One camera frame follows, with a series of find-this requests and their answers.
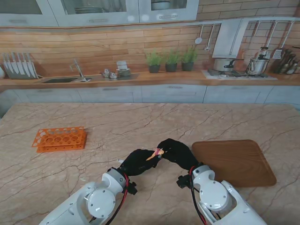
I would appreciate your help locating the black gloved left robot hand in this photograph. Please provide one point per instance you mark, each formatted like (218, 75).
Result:
(138, 164)

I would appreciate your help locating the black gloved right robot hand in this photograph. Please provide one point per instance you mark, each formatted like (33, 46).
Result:
(180, 154)

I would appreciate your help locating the yellow microfibre cloth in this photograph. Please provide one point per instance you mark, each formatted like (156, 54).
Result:
(153, 155)

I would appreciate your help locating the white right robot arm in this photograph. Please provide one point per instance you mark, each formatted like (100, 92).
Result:
(215, 199)

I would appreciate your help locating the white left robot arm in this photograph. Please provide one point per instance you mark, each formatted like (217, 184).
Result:
(89, 204)

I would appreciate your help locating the brown wooden tray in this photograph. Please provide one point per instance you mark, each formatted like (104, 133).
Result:
(234, 161)

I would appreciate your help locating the orange test tube rack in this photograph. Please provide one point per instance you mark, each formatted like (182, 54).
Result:
(56, 140)

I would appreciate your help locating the printed kitchen backdrop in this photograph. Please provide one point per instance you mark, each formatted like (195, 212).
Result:
(93, 47)

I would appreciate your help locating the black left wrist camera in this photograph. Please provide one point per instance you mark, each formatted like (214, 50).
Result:
(132, 187)

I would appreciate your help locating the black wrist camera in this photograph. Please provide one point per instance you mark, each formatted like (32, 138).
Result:
(184, 181)
(132, 187)

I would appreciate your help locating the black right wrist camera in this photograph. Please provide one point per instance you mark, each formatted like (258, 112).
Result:
(184, 181)

